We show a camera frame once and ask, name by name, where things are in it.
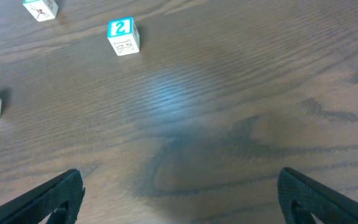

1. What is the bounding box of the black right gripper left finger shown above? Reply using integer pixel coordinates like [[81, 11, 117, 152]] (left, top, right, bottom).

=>
[[0, 169, 85, 224]]

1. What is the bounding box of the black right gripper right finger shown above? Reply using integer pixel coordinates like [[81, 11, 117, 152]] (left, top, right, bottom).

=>
[[277, 167, 358, 224]]

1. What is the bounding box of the blue number 2 block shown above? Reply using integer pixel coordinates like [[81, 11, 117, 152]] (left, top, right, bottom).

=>
[[107, 17, 140, 56]]

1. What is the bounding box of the green number 4 block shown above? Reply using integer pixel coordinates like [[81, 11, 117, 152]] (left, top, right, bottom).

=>
[[23, 0, 58, 22]]

